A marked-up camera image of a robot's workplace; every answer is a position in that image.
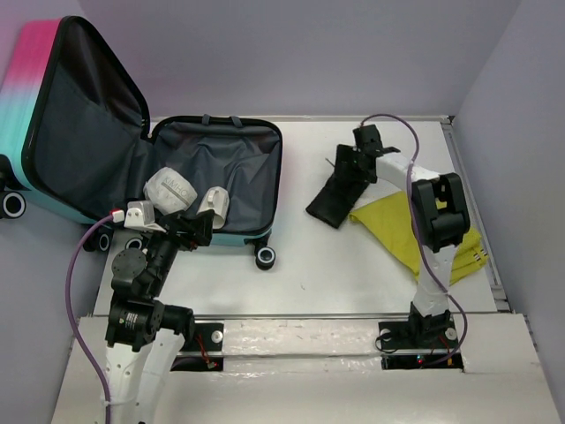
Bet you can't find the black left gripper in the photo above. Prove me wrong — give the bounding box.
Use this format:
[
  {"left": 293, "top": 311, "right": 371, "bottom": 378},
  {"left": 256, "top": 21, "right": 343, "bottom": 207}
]
[{"left": 147, "top": 207, "right": 215, "bottom": 294}]

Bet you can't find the white ceramic mug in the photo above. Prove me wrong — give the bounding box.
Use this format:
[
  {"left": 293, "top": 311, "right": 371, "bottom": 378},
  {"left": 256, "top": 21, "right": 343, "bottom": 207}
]
[{"left": 197, "top": 186, "right": 230, "bottom": 230}]

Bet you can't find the black cloth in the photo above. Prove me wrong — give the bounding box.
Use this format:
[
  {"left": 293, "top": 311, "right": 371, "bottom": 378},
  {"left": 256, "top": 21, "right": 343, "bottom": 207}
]
[{"left": 305, "top": 171, "right": 370, "bottom": 229}]

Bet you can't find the white bundle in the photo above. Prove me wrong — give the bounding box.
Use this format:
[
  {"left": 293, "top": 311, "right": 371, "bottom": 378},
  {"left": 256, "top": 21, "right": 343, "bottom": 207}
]
[{"left": 143, "top": 167, "right": 198, "bottom": 216}]

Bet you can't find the yellow garment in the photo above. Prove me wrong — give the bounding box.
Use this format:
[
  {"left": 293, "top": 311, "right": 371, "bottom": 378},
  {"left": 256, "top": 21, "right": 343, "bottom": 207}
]
[{"left": 349, "top": 191, "right": 488, "bottom": 285}]

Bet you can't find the pink teal kids suitcase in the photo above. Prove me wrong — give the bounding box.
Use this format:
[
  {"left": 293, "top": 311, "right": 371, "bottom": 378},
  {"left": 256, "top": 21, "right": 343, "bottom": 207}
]
[{"left": 1, "top": 16, "right": 283, "bottom": 269}]

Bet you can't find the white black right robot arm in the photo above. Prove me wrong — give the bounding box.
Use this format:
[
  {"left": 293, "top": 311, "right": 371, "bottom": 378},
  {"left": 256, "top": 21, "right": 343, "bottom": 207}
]
[{"left": 335, "top": 125, "right": 471, "bottom": 354}]

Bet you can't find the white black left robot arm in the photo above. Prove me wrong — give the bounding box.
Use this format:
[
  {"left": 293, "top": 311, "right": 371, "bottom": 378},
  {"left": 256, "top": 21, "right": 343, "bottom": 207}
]
[{"left": 104, "top": 211, "right": 214, "bottom": 423}]

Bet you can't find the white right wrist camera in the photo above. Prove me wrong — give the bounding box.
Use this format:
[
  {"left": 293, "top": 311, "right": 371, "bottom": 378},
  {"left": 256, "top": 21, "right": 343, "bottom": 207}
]
[{"left": 375, "top": 147, "right": 401, "bottom": 157}]

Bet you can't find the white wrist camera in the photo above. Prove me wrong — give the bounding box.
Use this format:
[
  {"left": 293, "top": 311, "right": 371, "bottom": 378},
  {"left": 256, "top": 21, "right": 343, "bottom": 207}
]
[
  {"left": 375, "top": 147, "right": 401, "bottom": 157},
  {"left": 124, "top": 201, "right": 159, "bottom": 231}
]

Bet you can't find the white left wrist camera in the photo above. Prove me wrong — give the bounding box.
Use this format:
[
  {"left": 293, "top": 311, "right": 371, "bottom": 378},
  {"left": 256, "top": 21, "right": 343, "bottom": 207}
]
[{"left": 124, "top": 201, "right": 159, "bottom": 231}]

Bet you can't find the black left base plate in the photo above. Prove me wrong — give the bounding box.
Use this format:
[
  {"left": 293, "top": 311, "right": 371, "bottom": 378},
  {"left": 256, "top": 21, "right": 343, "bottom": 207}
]
[{"left": 171, "top": 322, "right": 224, "bottom": 372}]

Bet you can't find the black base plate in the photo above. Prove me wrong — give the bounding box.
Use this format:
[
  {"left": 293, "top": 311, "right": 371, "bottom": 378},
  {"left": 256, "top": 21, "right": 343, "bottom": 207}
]
[
  {"left": 171, "top": 322, "right": 224, "bottom": 372},
  {"left": 374, "top": 321, "right": 464, "bottom": 371}
]

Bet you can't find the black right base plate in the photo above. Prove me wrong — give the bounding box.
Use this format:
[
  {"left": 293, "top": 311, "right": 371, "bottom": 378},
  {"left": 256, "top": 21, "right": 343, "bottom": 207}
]
[{"left": 374, "top": 321, "right": 464, "bottom": 371}]

